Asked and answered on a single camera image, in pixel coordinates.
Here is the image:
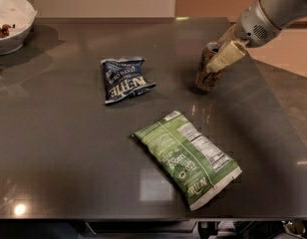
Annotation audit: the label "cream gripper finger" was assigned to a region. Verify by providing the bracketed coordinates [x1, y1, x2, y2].
[218, 24, 236, 45]
[207, 41, 246, 73]

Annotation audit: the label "orange soda can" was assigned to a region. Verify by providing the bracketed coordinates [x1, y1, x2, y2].
[195, 42, 222, 92]

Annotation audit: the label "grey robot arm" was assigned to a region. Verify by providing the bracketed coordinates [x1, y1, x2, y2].
[205, 0, 307, 73]

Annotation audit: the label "blue chip bag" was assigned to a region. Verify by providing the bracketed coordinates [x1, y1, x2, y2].
[101, 57, 155, 106]

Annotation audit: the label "green jalapeno chip bag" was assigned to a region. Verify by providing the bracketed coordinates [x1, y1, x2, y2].
[133, 111, 242, 211]

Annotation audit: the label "white bowl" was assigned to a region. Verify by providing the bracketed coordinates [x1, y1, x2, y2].
[0, 0, 37, 55]

